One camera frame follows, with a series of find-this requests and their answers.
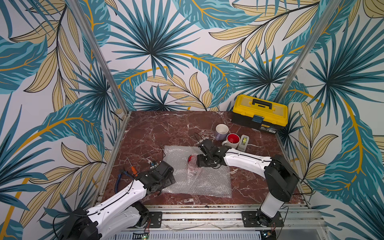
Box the clear bubble wrap sheet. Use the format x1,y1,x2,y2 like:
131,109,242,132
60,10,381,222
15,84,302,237
163,146,232,198

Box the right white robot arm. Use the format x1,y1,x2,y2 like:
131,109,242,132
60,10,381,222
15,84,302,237
197,140,299,219

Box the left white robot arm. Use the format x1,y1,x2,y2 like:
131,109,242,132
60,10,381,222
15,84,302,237
54,162,176,240

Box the white mug red inside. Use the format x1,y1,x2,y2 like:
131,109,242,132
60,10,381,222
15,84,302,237
222,133,240,149

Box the lavender mug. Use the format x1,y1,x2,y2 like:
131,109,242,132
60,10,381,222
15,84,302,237
215,124,229,141

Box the small green white box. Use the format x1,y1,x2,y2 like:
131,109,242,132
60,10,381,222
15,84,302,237
237,135,250,152

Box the yellow black toolbox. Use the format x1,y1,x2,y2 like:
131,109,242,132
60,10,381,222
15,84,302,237
232,95,288,134

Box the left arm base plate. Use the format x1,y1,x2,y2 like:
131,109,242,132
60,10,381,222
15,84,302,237
120,210,163,230

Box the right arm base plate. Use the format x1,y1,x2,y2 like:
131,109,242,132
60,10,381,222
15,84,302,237
241,210,284,228

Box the front aluminium rail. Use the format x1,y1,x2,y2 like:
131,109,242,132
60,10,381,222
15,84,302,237
108,207,325,240

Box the left aluminium frame post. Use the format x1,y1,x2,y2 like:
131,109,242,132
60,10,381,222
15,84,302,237
64,0,132,115

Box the aluminium frame post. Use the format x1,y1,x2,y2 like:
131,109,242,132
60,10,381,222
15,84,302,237
64,0,132,115
275,0,341,102

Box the right aluminium frame post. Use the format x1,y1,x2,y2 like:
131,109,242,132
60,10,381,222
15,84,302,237
275,0,341,102

